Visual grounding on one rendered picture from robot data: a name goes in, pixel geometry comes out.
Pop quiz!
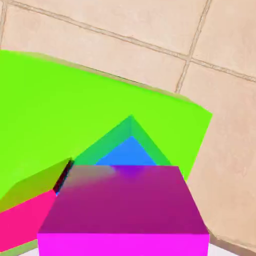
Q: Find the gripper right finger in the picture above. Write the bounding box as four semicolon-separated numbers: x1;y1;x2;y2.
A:
208;241;256;256

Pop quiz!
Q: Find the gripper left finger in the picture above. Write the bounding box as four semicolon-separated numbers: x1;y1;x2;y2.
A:
0;239;39;256

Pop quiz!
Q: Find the small magenta cube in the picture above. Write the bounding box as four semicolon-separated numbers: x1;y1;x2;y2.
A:
36;164;210;256

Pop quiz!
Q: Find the small pink cube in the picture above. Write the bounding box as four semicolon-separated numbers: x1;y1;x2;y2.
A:
0;157;73;253

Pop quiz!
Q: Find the small blue cube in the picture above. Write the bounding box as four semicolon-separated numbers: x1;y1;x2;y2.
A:
73;114;173;167

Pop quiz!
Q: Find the large green box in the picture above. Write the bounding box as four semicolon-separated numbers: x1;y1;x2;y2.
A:
0;49;213;202

